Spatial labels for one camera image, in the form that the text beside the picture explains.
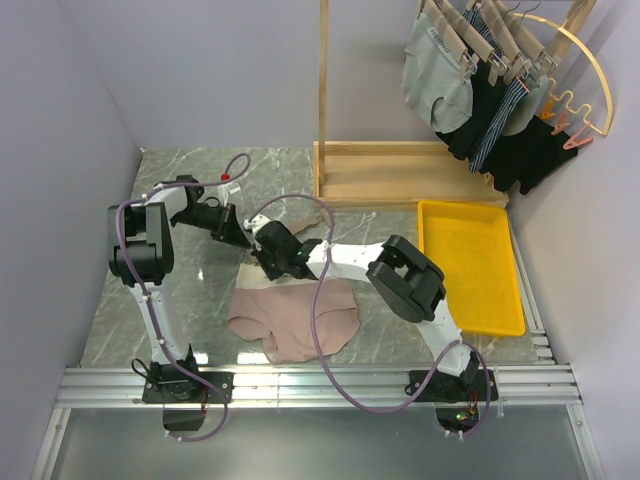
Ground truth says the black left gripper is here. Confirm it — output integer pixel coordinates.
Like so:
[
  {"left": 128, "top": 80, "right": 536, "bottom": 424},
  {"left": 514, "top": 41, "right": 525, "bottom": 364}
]
[{"left": 172, "top": 202, "right": 250, "bottom": 248}]

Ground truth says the pink and cream underwear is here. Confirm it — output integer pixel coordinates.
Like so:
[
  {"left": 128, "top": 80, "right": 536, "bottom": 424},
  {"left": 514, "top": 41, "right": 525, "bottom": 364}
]
[{"left": 227, "top": 264, "right": 360, "bottom": 364}]

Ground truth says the beige clip hanger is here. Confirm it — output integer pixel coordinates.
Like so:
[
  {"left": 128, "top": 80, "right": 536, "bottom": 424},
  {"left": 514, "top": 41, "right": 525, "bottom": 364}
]
[{"left": 289, "top": 215, "right": 320, "bottom": 235}]

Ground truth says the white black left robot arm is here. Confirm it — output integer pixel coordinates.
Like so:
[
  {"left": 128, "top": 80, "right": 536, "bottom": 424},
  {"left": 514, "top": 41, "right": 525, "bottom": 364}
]
[{"left": 108, "top": 171, "right": 251, "bottom": 402}]

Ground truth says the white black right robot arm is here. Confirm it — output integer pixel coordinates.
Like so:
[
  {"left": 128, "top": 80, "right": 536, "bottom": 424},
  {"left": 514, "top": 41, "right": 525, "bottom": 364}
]
[{"left": 244, "top": 215, "right": 479, "bottom": 400}]

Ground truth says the black hanging underwear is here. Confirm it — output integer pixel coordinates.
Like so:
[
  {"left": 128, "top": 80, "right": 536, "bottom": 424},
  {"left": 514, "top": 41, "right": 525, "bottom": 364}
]
[
  {"left": 480, "top": 116, "right": 579, "bottom": 195},
  {"left": 435, "top": 62, "right": 506, "bottom": 160}
]

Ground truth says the black rear hanging underwear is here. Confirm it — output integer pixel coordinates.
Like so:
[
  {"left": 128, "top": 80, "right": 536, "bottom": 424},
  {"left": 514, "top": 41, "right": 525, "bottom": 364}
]
[{"left": 480, "top": 116, "right": 579, "bottom": 195}]

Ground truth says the striped blue hanging underwear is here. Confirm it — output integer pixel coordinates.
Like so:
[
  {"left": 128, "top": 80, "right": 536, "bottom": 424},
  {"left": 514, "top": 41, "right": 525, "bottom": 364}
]
[{"left": 469, "top": 1, "right": 532, "bottom": 173}]

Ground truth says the light grey hanging underwear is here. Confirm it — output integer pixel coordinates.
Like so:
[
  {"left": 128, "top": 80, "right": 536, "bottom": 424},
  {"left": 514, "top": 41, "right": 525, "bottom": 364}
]
[{"left": 502, "top": 74, "right": 549, "bottom": 136}]

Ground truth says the beige hanger on grey underwear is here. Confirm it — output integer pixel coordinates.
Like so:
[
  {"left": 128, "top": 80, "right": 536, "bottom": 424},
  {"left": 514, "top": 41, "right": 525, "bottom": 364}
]
[{"left": 419, "top": 0, "right": 477, "bottom": 80}]

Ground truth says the orange wavy clip hanger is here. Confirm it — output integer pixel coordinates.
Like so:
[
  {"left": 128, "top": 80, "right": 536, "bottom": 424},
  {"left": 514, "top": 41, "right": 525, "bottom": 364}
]
[{"left": 539, "top": 78, "right": 597, "bottom": 151}]

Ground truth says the yellow plastic tray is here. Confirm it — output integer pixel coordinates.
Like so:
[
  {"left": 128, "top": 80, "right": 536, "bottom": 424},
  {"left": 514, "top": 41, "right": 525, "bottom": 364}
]
[{"left": 417, "top": 200, "right": 526, "bottom": 337}]

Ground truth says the gold metal arc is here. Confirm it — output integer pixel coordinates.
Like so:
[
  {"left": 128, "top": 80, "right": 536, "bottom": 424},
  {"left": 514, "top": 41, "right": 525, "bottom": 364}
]
[{"left": 512, "top": 12, "right": 615, "bottom": 138}]

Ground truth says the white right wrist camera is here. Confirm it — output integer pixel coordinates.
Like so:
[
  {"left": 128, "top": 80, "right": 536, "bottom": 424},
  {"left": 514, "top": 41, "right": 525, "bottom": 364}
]
[{"left": 243, "top": 214, "right": 270, "bottom": 234}]

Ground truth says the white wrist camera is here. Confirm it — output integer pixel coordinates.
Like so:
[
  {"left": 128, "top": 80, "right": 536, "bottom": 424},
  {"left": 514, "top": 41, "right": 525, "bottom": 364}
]
[
  {"left": 217, "top": 173, "right": 241, "bottom": 204},
  {"left": 243, "top": 214, "right": 270, "bottom": 234}
]

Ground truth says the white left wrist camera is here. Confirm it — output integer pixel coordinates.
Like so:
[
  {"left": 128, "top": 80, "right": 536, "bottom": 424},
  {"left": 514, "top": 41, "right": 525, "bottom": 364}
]
[{"left": 217, "top": 173, "right": 241, "bottom": 204}]

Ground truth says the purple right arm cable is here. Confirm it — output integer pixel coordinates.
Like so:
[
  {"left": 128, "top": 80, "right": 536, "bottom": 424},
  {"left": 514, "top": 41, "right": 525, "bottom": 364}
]
[{"left": 249, "top": 193, "right": 491, "bottom": 439}]

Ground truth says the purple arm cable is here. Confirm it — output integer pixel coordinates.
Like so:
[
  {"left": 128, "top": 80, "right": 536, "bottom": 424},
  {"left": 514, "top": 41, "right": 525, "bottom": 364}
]
[
  {"left": 249, "top": 193, "right": 491, "bottom": 439},
  {"left": 114, "top": 152, "right": 252, "bottom": 443}
]

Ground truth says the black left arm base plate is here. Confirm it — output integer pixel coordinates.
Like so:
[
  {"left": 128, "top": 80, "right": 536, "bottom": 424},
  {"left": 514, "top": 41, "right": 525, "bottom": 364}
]
[{"left": 142, "top": 371, "right": 234, "bottom": 404}]

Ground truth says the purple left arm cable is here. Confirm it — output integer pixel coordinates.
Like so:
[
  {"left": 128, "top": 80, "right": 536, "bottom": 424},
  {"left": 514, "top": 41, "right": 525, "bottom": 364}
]
[{"left": 114, "top": 152, "right": 252, "bottom": 443}]

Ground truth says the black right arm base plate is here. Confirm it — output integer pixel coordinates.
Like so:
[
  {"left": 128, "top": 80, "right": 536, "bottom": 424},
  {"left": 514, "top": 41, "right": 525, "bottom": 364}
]
[{"left": 416, "top": 369, "right": 499, "bottom": 404}]

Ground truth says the wooden rack upright post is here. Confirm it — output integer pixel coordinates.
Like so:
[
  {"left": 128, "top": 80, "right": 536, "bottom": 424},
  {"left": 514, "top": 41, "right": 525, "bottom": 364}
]
[{"left": 314, "top": 0, "right": 329, "bottom": 196}]

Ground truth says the aluminium rail frame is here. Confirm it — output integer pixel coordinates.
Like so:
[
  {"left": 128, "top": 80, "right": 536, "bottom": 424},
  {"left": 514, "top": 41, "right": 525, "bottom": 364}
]
[{"left": 29, "top": 234, "right": 601, "bottom": 480}]

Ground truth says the wooden rack right post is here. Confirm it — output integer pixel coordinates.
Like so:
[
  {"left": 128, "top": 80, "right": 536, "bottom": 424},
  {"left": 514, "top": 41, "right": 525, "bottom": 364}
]
[{"left": 547, "top": 0, "right": 597, "bottom": 62}]

